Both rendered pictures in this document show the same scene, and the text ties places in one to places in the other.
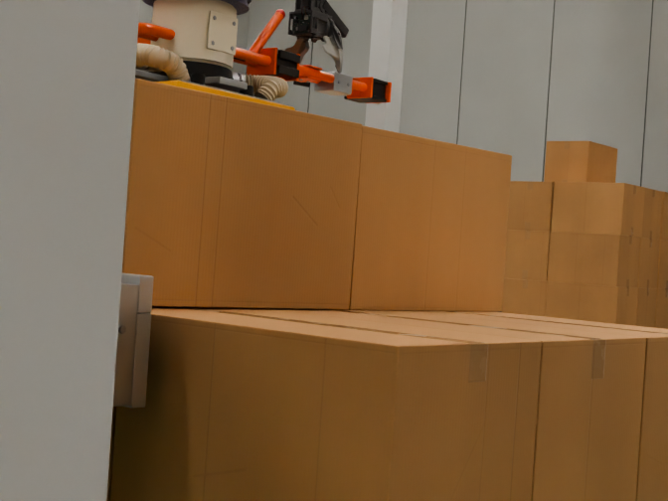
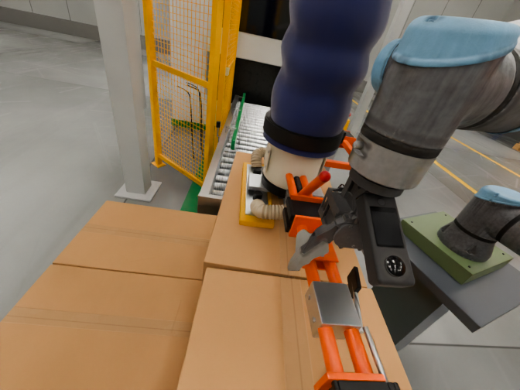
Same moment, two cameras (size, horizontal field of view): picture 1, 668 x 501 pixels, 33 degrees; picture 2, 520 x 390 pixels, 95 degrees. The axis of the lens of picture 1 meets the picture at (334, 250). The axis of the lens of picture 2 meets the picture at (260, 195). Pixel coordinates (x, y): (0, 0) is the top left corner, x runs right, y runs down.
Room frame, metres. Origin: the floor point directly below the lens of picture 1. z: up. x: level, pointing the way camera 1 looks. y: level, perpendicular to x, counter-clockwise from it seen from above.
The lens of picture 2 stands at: (2.74, -0.24, 1.41)
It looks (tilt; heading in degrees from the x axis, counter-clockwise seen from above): 35 degrees down; 133
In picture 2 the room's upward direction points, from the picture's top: 13 degrees clockwise
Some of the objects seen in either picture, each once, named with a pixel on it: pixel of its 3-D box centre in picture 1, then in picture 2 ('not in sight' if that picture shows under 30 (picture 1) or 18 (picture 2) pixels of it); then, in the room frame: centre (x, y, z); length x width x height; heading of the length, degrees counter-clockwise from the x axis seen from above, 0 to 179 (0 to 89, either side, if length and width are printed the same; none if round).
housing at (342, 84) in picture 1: (333, 83); (330, 309); (2.70, 0.03, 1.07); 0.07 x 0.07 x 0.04; 52
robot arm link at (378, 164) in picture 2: not in sight; (385, 159); (2.64, 0.08, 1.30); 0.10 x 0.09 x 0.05; 52
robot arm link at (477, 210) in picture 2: not in sight; (495, 211); (2.83, 0.97, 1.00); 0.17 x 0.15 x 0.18; 158
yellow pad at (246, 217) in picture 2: (222, 92); (256, 186); (2.27, 0.24, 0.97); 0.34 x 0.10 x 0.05; 142
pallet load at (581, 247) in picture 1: (592, 245); not in sight; (9.51, -2.16, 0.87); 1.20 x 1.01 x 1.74; 142
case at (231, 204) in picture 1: (188, 203); (271, 240); (2.35, 0.31, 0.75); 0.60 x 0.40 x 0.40; 137
